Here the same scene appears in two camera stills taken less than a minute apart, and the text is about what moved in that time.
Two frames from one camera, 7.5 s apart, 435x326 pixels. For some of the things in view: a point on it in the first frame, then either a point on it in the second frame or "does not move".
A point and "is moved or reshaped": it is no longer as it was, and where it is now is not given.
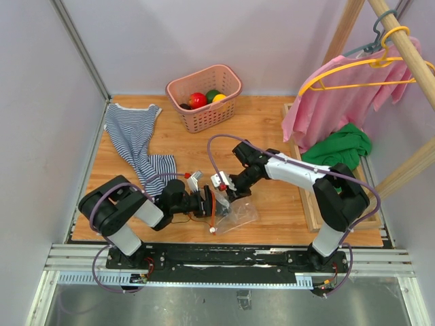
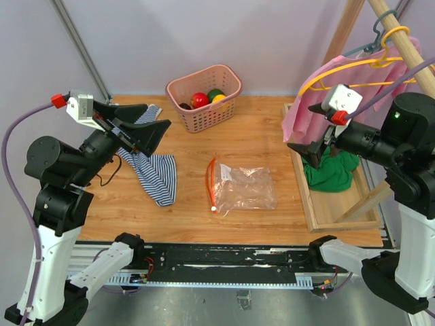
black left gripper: x=204 y=208 to x=145 y=137
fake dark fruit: x=185 y=106 does not move
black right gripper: x=233 y=195 to x=310 y=151
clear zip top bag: x=230 y=215 is moved or reshaped
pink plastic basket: x=219 y=77 does not move
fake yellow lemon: x=219 y=97 does not move
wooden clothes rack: x=417 y=64 does not move
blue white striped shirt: x=131 y=128 does not move
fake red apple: x=197 y=100 does not move
